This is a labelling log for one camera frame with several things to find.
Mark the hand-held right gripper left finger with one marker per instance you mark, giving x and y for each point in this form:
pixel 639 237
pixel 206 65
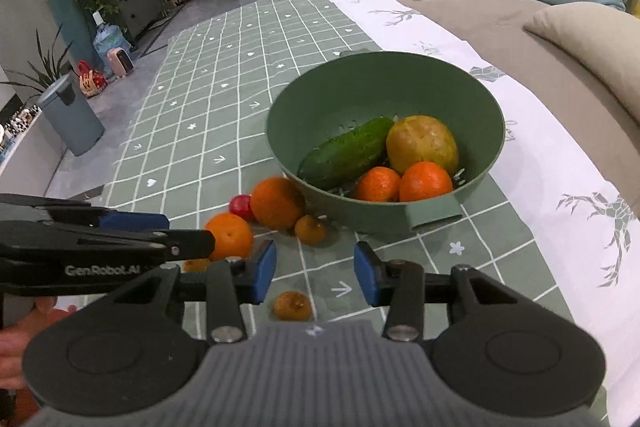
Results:
pixel 264 274

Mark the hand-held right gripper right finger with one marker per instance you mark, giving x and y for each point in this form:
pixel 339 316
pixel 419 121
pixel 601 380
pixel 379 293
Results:
pixel 365 277

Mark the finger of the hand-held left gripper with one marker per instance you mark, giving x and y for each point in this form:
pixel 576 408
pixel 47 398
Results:
pixel 192 243
pixel 132 221

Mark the medium orange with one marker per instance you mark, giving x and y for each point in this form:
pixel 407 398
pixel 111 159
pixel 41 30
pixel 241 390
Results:
pixel 231 234

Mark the small red fruit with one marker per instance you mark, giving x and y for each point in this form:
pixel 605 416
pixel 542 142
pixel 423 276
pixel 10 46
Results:
pixel 241 207

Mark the large orange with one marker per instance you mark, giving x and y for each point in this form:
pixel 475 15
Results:
pixel 276 203

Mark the green colander bowl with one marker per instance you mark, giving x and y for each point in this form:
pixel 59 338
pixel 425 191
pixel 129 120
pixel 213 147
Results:
pixel 380 87

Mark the person's left hand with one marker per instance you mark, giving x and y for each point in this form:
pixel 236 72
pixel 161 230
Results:
pixel 15 347

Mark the small tangerine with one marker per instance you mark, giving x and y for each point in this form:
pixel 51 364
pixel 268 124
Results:
pixel 425 182
pixel 378 184

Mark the grey trash bin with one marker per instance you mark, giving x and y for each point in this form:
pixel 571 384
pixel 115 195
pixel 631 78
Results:
pixel 72 117

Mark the green cucumber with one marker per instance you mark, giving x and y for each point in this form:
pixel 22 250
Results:
pixel 345 154

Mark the red bag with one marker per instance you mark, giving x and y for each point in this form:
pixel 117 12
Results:
pixel 91 82

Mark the yellow green mango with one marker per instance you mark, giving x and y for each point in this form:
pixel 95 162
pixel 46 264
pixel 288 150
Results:
pixel 422 142

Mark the pink space heater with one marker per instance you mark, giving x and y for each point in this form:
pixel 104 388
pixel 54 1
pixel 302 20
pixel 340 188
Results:
pixel 121 63

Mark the green checked tablecloth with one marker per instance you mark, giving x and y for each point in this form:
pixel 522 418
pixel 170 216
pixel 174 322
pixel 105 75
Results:
pixel 225 82

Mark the long-leaved potted plant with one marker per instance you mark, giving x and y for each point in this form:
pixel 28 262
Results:
pixel 45 67

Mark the blue water jug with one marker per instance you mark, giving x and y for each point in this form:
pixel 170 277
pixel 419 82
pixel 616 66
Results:
pixel 109 39

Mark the beige sofa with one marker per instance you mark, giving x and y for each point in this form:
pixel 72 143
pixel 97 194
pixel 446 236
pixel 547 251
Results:
pixel 500 27

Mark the beige pillow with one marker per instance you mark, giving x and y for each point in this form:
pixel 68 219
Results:
pixel 600 42

